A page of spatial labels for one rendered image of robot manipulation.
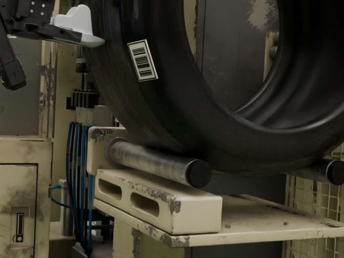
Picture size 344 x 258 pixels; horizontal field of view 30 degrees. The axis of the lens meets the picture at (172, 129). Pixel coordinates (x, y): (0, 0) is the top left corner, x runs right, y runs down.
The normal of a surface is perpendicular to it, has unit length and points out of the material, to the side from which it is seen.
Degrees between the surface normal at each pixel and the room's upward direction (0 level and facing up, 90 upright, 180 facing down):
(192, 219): 90
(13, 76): 92
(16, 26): 90
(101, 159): 90
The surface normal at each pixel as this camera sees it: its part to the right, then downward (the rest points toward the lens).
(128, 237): -0.90, -0.03
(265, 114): 0.34, -0.07
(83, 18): 0.49, 0.08
